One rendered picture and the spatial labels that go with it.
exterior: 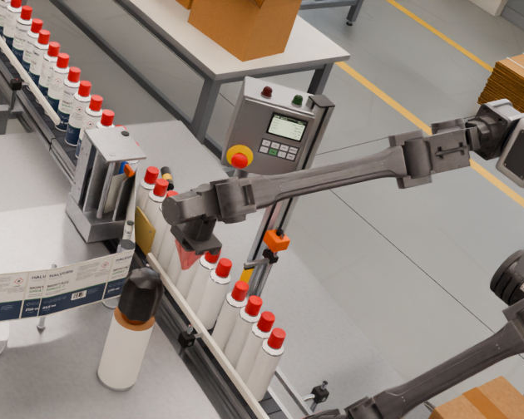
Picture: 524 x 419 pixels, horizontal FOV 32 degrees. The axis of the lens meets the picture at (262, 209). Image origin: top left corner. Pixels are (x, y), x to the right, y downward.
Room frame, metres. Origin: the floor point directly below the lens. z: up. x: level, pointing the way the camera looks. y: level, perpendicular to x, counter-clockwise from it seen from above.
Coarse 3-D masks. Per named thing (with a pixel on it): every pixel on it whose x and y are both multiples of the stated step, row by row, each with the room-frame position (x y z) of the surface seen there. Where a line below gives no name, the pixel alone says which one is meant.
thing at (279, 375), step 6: (276, 372) 1.52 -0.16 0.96; (282, 372) 1.52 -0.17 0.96; (282, 378) 1.50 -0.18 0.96; (282, 384) 1.50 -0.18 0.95; (288, 384) 1.49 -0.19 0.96; (288, 390) 1.48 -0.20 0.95; (294, 390) 1.48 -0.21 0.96; (294, 396) 1.47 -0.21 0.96; (300, 402) 1.45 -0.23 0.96; (300, 408) 1.45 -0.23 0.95; (306, 408) 1.44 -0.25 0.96; (306, 414) 1.43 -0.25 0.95
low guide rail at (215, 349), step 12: (156, 264) 1.78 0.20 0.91; (168, 288) 1.72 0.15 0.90; (180, 300) 1.68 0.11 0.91; (192, 312) 1.66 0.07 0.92; (204, 336) 1.60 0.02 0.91; (216, 348) 1.57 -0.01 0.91; (228, 372) 1.52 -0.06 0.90; (240, 384) 1.49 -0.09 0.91; (252, 396) 1.47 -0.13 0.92; (252, 408) 1.44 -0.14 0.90
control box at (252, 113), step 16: (256, 80) 1.83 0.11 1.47; (240, 96) 1.78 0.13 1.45; (256, 96) 1.75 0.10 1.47; (272, 96) 1.78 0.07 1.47; (288, 96) 1.81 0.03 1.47; (304, 96) 1.84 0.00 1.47; (240, 112) 1.74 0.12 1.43; (256, 112) 1.74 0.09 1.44; (272, 112) 1.75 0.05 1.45; (288, 112) 1.76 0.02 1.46; (304, 112) 1.77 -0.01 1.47; (240, 128) 1.74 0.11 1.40; (256, 128) 1.75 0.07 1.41; (224, 144) 1.80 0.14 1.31; (240, 144) 1.74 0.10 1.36; (256, 144) 1.75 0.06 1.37; (288, 144) 1.76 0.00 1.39; (224, 160) 1.74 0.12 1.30; (256, 160) 1.75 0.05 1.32; (272, 160) 1.76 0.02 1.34; (288, 160) 1.76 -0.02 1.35
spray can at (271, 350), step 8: (280, 328) 1.52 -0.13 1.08; (272, 336) 1.49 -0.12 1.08; (280, 336) 1.49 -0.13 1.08; (264, 344) 1.50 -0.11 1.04; (272, 344) 1.49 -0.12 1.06; (280, 344) 1.49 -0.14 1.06; (264, 352) 1.48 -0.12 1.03; (272, 352) 1.48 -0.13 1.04; (280, 352) 1.49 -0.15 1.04; (256, 360) 1.49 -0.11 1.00; (264, 360) 1.48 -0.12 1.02; (272, 360) 1.48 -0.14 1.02; (256, 368) 1.48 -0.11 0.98; (264, 368) 1.48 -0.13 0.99; (272, 368) 1.48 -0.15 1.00; (256, 376) 1.48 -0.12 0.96; (264, 376) 1.48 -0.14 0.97; (272, 376) 1.49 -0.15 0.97; (248, 384) 1.49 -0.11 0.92; (256, 384) 1.48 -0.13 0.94; (264, 384) 1.48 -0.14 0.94; (256, 392) 1.48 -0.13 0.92; (264, 392) 1.49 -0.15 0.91; (256, 400) 1.48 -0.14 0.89
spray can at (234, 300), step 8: (240, 288) 1.60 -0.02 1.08; (248, 288) 1.61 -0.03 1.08; (232, 296) 1.60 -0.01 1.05; (240, 296) 1.60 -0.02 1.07; (224, 304) 1.60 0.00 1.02; (232, 304) 1.59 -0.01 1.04; (240, 304) 1.60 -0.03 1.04; (224, 312) 1.59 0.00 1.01; (232, 312) 1.59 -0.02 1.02; (224, 320) 1.59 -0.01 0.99; (232, 320) 1.59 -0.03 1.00; (216, 328) 1.60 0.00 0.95; (224, 328) 1.59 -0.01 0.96; (232, 328) 1.59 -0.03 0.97; (216, 336) 1.59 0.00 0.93; (224, 336) 1.59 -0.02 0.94; (224, 344) 1.59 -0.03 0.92
